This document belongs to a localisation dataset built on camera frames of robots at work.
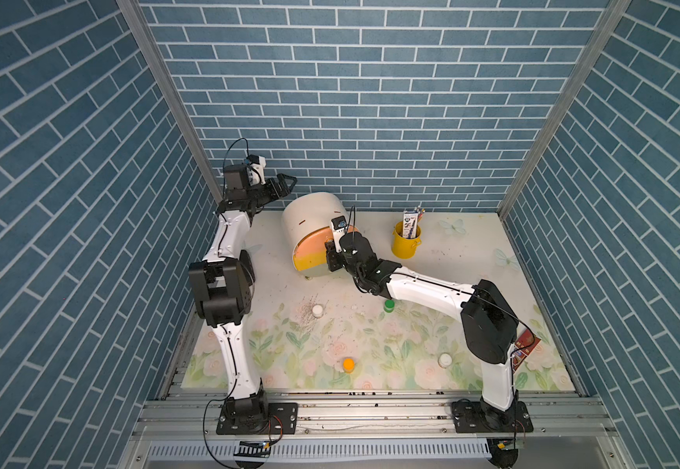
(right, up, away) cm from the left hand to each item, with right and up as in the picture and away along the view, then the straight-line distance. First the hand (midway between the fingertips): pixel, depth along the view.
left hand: (295, 181), depth 92 cm
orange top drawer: (+8, -19, -9) cm, 22 cm away
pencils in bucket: (+42, -9, +6) cm, 43 cm away
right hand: (+12, -20, -7) cm, 24 cm away
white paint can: (+7, -41, -1) cm, 42 cm away
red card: (+70, -50, -6) cm, 86 cm away
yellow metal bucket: (+36, -21, +12) cm, 44 cm away
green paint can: (+30, -40, -1) cm, 50 cm away
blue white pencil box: (+38, -14, +7) cm, 41 cm away
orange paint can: (+17, -54, -12) cm, 58 cm away
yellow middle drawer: (+5, -25, -2) cm, 26 cm away
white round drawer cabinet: (+5, -13, -5) cm, 15 cm away
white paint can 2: (+44, -53, -12) cm, 70 cm away
